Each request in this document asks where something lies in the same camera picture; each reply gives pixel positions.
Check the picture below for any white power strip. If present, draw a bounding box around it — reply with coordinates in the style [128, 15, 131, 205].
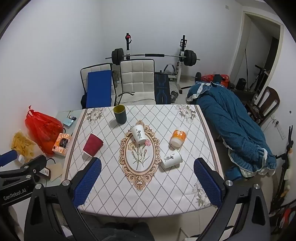
[271, 118, 287, 140]

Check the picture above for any white quilted chair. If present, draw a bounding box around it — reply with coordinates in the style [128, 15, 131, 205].
[80, 63, 116, 108]
[118, 59, 156, 106]

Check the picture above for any teal knitted blanket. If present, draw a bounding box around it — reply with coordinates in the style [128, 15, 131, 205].
[186, 81, 277, 181]

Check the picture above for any white paper cup black print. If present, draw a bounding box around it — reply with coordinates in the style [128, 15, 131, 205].
[130, 125, 147, 144]
[160, 149, 183, 169]

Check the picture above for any orange tissue box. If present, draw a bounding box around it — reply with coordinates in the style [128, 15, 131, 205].
[52, 133, 72, 155]

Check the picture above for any yellow snack bag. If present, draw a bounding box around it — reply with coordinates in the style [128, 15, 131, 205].
[11, 131, 37, 163]

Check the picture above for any white door frame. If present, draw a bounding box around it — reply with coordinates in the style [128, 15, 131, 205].
[231, 10, 285, 94]

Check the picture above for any blue folded mat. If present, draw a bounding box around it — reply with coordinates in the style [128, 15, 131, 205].
[86, 70, 113, 108]

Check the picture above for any dark green cup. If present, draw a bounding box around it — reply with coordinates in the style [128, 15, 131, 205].
[113, 105, 127, 124]

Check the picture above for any black kick scooter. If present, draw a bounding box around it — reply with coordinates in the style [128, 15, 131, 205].
[247, 65, 267, 92]

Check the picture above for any red plastic bag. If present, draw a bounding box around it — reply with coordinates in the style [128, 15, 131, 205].
[25, 105, 64, 156]

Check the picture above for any red paper cup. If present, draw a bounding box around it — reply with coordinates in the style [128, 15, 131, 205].
[83, 133, 104, 158]

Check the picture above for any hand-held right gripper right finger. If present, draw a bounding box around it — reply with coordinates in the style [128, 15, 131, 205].
[193, 158, 271, 241]

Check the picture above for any black and blue exercise board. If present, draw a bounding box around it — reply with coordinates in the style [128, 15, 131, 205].
[154, 72, 171, 105]

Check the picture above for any barbell with black plates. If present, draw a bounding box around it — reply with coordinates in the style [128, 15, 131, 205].
[105, 48, 201, 65]

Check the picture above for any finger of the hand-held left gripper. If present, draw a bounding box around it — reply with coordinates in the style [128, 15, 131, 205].
[0, 154, 47, 180]
[0, 150, 18, 167]

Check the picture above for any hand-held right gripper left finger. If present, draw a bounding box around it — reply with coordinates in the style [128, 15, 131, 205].
[24, 157, 102, 241]

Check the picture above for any white weight rack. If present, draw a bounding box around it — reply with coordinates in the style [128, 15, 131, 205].
[124, 33, 188, 94]

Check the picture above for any orange and white cup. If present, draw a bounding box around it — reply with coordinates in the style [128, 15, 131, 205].
[170, 130, 187, 147]

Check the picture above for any beige paper sheet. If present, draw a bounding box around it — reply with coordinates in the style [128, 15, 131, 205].
[47, 162, 64, 182]

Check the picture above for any dark wooden chair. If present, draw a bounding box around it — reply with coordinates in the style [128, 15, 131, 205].
[245, 86, 280, 126]

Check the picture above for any white diamond-pattern floral tablecloth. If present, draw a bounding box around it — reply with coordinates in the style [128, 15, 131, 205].
[63, 104, 226, 218]

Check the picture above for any black floor stand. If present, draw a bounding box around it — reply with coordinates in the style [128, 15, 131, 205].
[269, 126, 296, 231]

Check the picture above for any black cable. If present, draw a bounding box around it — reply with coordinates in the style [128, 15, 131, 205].
[116, 92, 156, 105]

